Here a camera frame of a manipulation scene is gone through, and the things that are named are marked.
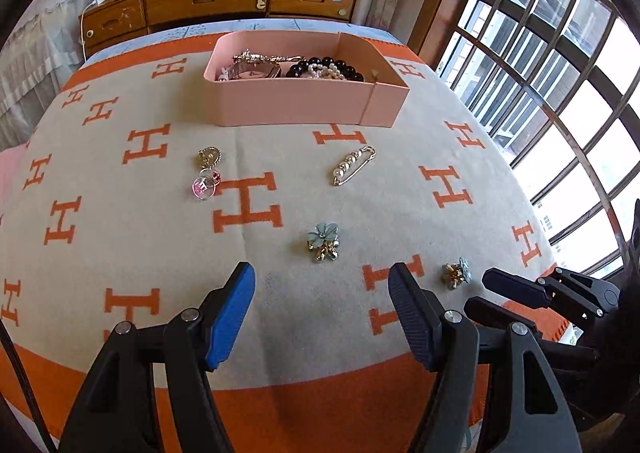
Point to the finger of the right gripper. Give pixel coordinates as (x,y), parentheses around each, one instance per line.
(494,322)
(566,292)

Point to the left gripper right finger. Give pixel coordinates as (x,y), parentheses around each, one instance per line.
(525,409)

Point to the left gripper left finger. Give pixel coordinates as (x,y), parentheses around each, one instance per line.
(115,409)

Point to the pearl safety pin brooch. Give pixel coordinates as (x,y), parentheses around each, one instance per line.
(351,165)

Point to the gold pink charm keyring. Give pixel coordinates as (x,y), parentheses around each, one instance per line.
(204,186)

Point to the gold rhinestone hair comb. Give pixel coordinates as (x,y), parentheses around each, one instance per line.
(249,57)

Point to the pink smart watch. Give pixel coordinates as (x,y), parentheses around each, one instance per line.
(249,71)

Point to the pink jewelry tray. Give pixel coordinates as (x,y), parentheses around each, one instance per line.
(374,102)

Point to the orange beige H-pattern blanket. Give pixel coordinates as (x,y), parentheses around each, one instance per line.
(101,226)

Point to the barred window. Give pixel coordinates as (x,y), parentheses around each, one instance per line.
(555,84)

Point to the pink quilt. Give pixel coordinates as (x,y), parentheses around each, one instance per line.
(9,161)

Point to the lace covered piano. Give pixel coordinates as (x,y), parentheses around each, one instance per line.
(41,54)

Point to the light blue bed sheet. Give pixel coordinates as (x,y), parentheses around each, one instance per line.
(224,27)

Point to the wooden desk with drawers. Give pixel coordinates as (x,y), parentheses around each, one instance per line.
(116,21)

